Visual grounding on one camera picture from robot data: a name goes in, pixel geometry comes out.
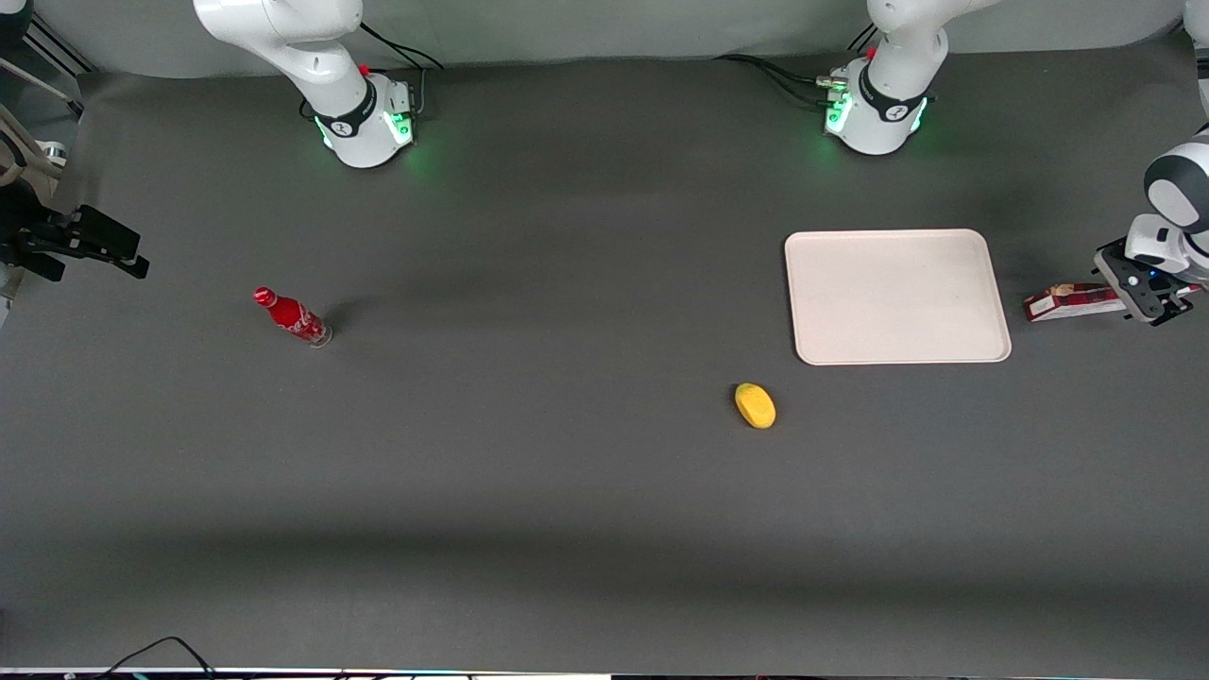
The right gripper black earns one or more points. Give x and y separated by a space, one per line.
26 236

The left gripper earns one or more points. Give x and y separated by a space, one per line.
1180 300

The red cookie box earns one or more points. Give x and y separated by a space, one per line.
1072 302

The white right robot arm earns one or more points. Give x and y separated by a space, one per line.
312 57

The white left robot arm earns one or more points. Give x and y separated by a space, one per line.
888 94

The cream plastic tray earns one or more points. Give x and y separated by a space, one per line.
895 296

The red cola bottle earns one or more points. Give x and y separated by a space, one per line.
291 315

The yellow mango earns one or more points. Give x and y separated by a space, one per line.
755 405

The dark grey table mat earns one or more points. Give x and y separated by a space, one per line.
567 472

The metal frame rail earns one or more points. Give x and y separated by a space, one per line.
57 47

